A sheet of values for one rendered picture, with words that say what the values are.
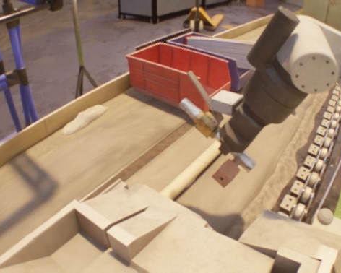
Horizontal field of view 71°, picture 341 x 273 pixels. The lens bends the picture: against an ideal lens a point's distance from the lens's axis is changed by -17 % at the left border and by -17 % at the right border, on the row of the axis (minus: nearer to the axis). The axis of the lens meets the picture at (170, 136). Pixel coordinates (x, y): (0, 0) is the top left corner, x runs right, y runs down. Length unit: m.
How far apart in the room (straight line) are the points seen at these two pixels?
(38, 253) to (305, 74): 0.44
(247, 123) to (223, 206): 0.28
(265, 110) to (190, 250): 0.22
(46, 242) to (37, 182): 0.38
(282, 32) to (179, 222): 0.29
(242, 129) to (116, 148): 0.46
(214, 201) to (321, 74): 0.43
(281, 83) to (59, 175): 0.60
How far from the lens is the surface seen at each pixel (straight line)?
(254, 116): 0.44
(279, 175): 0.78
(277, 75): 0.40
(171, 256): 0.37
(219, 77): 1.03
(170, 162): 0.76
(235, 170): 0.50
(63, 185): 0.75
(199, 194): 0.69
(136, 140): 0.84
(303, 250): 0.35
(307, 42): 0.36
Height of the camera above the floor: 1.27
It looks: 38 degrees down
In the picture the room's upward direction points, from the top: straight up
